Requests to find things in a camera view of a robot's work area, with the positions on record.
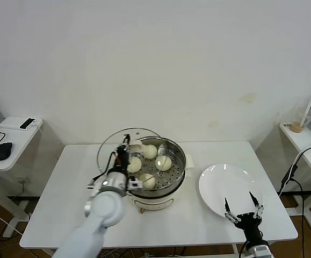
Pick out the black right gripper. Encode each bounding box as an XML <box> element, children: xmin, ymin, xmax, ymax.
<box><xmin>223</xmin><ymin>191</ymin><xmax>265</xmax><ymax>244</ymax></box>

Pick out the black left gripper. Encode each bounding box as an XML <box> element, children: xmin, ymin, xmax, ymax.
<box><xmin>112</xmin><ymin>133</ymin><xmax>132</xmax><ymax>174</ymax></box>

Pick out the glass lid with cream handle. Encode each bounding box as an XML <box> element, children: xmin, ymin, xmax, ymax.
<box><xmin>96</xmin><ymin>127</ymin><xmax>172</xmax><ymax>186</ymax></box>

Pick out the white steamed baozi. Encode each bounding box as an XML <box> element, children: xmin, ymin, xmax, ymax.
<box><xmin>155</xmin><ymin>155</ymin><xmax>172</xmax><ymax>171</ymax></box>
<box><xmin>139</xmin><ymin>173</ymin><xmax>156</xmax><ymax>191</ymax></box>
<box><xmin>143</xmin><ymin>144</ymin><xmax>158</xmax><ymax>160</ymax></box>
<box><xmin>127</xmin><ymin>157</ymin><xmax>142</xmax><ymax>173</ymax></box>

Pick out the perforated steel steamer basket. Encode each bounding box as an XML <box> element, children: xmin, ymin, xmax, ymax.
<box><xmin>117</xmin><ymin>137</ymin><xmax>187</xmax><ymax>191</ymax></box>

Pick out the white round plate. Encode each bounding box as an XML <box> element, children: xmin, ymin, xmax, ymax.
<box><xmin>198</xmin><ymin>164</ymin><xmax>265</xmax><ymax>221</ymax></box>

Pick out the cream electric cooker pot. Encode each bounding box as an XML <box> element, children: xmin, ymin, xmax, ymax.
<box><xmin>109</xmin><ymin>153</ymin><xmax>195</xmax><ymax>214</ymax></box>

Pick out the small black flat device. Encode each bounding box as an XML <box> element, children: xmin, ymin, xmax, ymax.
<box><xmin>20</xmin><ymin>117</ymin><xmax>37</xmax><ymax>130</ymax></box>

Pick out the clear plastic drink cup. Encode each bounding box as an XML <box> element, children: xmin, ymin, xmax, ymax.
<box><xmin>291</xmin><ymin>108</ymin><xmax>311</xmax><ymax>134</ymax></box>

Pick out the white side desk with mouse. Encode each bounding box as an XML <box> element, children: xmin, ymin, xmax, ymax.
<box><xmin>0</xmin><ymin>116</ymin><xmax>45</xmax><ymax>238</ymax></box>

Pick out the flat white box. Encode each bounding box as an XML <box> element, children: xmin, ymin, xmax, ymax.
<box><xmin>0</xmin><ymin>116</ymin><xmax>44</xmax><ymax>131</ymax></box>

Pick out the white drinking straw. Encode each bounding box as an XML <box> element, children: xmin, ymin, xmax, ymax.
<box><xmin>300</xmin><ymin>95</ymin><xmax>311</xmax><ymax>128</ymax></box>

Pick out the black computer mouse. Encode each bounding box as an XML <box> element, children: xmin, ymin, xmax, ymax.
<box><xmin>0</xmin><ymin>142</ymin><xmax>14</xmax><ymax>161</ymax></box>

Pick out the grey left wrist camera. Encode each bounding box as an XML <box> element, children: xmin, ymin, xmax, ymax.
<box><xmin>127</xmin><ymin>177</ymin><xmax>143</xmax><ymax>191</ymax></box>

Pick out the black cable with inline adapter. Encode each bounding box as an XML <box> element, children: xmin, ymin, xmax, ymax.
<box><xmin>278</xmin><ymin>141</ymin><xmax>311</xmax><ymax>197</ymax></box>

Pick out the thin black hanging cable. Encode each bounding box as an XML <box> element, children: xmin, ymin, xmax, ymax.
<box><xmin>289</xmin><ymin>178</ymin><xmax>305</xmax><ymax>258</ymax></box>

